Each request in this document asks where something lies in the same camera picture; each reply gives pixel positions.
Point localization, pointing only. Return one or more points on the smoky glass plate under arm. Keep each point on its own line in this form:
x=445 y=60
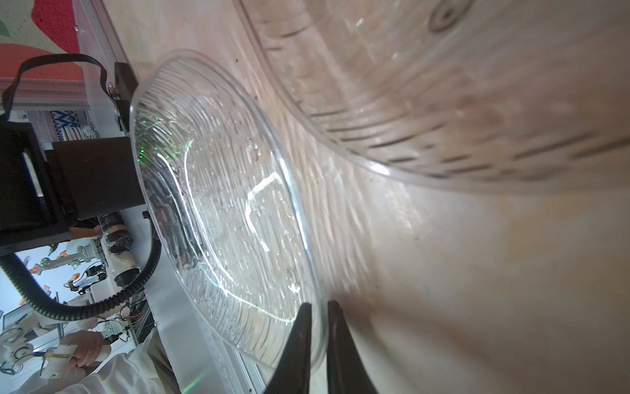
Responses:
x=521 y=97

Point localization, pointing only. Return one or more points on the person in white coat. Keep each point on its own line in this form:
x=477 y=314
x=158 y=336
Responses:
x=145 y=369

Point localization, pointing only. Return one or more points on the clear textured glass plate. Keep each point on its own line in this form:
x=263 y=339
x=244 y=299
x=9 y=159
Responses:
x=225 y=205

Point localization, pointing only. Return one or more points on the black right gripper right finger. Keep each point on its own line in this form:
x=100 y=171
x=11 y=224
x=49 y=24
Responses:
x=344 y=369

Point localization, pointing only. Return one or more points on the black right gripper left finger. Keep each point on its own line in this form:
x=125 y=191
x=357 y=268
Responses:
x=293 y=371

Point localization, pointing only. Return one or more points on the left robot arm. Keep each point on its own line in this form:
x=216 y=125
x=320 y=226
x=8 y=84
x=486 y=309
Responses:
x=46 y=192

